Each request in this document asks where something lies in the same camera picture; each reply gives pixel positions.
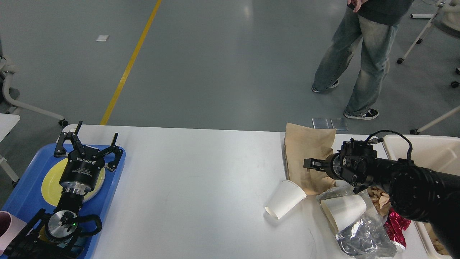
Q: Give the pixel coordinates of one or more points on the red foil wrapper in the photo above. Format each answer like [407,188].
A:
[395,225]

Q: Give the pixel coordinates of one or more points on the white paper cup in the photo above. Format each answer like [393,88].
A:
[341,212]
[287,195]

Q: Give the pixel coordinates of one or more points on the beige plastic bin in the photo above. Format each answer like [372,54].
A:
[439,153]

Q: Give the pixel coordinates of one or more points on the white chair base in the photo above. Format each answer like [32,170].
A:
[10,103]
[416,131]

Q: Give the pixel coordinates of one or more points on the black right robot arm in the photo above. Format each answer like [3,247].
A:
[416,193]

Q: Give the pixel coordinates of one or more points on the blue plastic tray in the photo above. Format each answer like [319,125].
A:
[27,198]

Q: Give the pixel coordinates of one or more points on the pink ribbed cup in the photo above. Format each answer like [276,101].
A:
[10,227]

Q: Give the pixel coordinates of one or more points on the large brown paper bag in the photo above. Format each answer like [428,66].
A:
[302,143]

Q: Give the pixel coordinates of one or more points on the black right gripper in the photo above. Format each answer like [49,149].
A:
[330,165]

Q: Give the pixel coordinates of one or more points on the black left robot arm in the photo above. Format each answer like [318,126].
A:
[58,207]

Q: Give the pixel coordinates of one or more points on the person in jeans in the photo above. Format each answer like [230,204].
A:
[374,23]

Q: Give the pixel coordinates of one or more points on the clear plastic wrap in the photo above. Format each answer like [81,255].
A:
[366,238]

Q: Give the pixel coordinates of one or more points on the floor outlet plate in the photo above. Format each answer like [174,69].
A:
[328,123]

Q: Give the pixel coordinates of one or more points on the white rolling stand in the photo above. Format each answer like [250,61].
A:
[423,33]

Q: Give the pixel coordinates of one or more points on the cardboard piece in bin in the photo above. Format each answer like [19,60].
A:
[438,246]

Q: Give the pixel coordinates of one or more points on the left white chair base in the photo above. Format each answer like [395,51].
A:
[10,103]

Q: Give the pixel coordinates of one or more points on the crumpled brown paper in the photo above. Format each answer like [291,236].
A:
[380,200]

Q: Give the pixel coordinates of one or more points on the teal mug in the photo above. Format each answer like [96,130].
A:
[78,247]

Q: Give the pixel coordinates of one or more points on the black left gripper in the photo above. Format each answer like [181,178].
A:
[82,170]

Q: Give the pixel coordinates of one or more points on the yellow plastic plate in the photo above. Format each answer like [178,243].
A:
[51,189]

